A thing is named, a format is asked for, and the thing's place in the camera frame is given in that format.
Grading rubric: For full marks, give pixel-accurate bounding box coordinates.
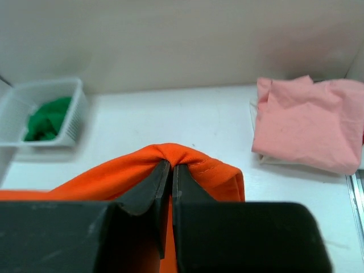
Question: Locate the white plastic basket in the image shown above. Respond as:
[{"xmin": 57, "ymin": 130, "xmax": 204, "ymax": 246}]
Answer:
[{"xmin": 1, "ymin": 78, "xmax": 88, "ymax": 147}]

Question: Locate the green t shirt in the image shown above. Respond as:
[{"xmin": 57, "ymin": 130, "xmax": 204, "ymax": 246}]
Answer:
[{"xmin": 23, "ymin": 97, "xmax": 72, "ymax": 142}]

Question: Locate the orange t shirt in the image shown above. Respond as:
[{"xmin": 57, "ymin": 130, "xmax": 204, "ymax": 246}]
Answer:
[{"xmin": 0, "ymin": 143, "xmax": 246, "ymax": 273}]

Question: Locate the folded pink t shirt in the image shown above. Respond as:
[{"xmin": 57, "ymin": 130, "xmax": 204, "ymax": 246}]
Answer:
[{"xmin": 251, "ymin": 76, "xmax": 363, "ymax": 175}]

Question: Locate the aluminium table rail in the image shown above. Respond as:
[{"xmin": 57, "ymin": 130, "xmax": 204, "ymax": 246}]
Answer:
[{"xmin": 346, "ymin": 170, "xmax": 363, "ymax": 249}]

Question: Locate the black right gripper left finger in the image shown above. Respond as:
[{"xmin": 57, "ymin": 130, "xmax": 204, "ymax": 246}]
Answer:
[{"xmin": 1, "ymin": 160, "xmax": 170, "ymax": 272}]

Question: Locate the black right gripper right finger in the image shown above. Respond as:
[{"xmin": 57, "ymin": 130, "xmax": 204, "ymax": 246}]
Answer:
[{"xmin": 172, "ymin": 165, "xmax": 332, "ymax": 272}]

